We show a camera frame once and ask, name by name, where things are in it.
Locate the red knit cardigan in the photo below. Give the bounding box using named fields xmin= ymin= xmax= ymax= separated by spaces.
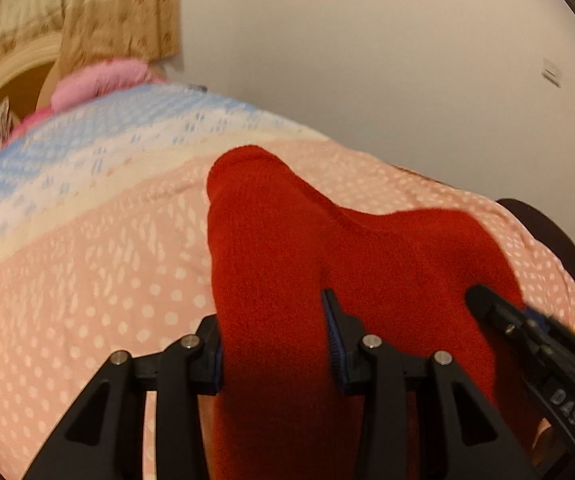
xmin=207 ymin=146 xmax=540 ymax=479

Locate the pink blue polka-dot bedspread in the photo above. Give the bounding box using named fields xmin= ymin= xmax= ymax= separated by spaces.
xmin=0 ymin=84 xmax=575 ymax=479

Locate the pink pillow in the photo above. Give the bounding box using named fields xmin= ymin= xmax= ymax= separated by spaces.
xmin=50 ymin=58 xmax=167 ymax=113

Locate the cream round headboard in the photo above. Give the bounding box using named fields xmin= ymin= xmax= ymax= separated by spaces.
xmin=0 ymin=32 xmax=62 ymax=126

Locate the beige patterned curtain behind headboard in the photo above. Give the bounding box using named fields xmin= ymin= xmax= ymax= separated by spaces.
xmin=0 ymin=0 xmax=181 ymax=75

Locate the white wall switch plate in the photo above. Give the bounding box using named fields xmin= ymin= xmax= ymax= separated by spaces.
xmin=541 ymin=58 xmax=561 ymax=88

